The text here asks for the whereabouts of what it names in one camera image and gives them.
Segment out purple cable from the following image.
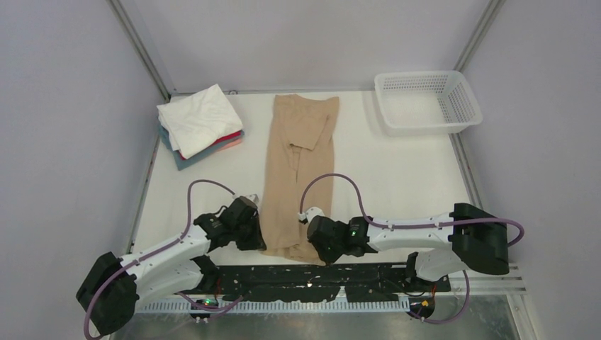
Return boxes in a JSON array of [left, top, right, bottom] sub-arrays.
[[83, 179, 249, 340], [298, 174, 526, 326]]

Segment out blue-grey folded t shirt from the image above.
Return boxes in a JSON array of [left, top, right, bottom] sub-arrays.
[[158, 124, 245, 171]]

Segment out beige t shirt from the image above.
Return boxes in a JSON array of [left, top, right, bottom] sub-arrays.
[[259, 94, 340, 266]]

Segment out red folded t shirt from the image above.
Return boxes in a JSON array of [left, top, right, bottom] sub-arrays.
[[178, 130, 244, 159]]

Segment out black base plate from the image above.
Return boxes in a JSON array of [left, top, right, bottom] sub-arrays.
[[185, 263, 451, 302]]

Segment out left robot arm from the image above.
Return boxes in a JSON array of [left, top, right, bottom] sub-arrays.
[[76, 195, 264, 336]]

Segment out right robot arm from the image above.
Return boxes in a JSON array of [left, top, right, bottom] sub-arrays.
[[298, 203, 510, 291]]

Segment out white plastic basket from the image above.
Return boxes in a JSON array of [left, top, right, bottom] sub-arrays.
[[374, 71, 483, 137]]

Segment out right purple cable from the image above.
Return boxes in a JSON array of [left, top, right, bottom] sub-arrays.
[[298, 174, 526, 326]]

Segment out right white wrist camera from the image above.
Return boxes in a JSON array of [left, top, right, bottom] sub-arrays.
[[298, 207, 324, 224]]

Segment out white folded t shirt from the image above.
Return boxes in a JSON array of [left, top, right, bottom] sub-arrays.
[[157, 84, 244, 159]]

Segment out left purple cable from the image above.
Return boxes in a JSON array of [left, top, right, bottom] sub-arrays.
[[83, 179, 249, 340]]

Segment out aluminium front rail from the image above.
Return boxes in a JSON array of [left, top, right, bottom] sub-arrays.
[[99, 262, 528, 315]]

